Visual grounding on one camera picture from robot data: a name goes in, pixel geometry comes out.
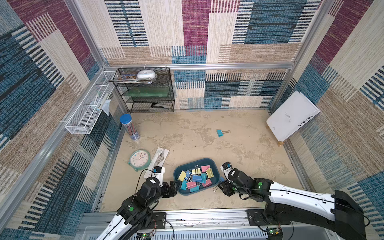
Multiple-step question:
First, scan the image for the pink binder clip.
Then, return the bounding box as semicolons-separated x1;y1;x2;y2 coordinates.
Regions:
187;182;197;189
202;179;212;188
201;165;211;173

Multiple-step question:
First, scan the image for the yellow binder clip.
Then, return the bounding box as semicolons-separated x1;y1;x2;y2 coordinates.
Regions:
206;168;214;179
178;171;187;182
192;168;202;175

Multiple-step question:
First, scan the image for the teal binder clip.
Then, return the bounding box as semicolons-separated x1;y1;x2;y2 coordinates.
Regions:
201;173;208;184
180;180;188;191
190;186;200;193
217;130;231;137

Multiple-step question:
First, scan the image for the teal plastic storage box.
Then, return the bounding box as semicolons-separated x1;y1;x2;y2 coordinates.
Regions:
174;158;221;196

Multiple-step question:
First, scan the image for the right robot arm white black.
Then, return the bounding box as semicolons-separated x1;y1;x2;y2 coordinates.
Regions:
219;162;367;240

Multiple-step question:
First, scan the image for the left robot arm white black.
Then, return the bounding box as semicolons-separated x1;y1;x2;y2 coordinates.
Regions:
98;177;181;240

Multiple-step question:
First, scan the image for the white binder folder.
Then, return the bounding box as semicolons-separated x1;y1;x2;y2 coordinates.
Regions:
266;91;321;142

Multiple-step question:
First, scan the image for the white packaged item flat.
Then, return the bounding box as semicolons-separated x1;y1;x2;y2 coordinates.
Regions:
143;148;169;179

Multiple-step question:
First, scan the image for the green round clock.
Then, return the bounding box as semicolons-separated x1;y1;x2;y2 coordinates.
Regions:
128;150;151;172

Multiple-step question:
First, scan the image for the clear tube of coloured pencils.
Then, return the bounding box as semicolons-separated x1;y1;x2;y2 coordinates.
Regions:
120;114;140;141

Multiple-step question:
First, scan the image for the black stapler on shelf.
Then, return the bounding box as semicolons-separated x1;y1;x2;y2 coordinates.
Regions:
151;103;172;109

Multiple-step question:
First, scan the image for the green tray on shelf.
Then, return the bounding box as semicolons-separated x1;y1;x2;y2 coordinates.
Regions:
123;87;171;97

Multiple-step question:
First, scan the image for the black mesh shelf rack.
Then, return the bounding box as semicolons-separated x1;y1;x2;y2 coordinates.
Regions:
110;67;175;114

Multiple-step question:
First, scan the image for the magazine on shelf top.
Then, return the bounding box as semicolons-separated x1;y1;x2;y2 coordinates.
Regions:
109;75;157;84

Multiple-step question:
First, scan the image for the white round device on shelf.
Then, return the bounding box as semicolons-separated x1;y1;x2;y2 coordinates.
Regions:
137;70;156;80

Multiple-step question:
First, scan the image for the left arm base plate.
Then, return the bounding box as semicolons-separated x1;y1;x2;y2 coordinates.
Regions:
144;212;167;230

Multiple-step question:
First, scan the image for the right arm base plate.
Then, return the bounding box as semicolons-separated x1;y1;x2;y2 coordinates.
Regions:
246;209;291;226

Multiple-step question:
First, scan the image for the white wire wall basket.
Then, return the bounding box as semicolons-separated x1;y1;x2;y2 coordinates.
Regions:
66;71;115;135

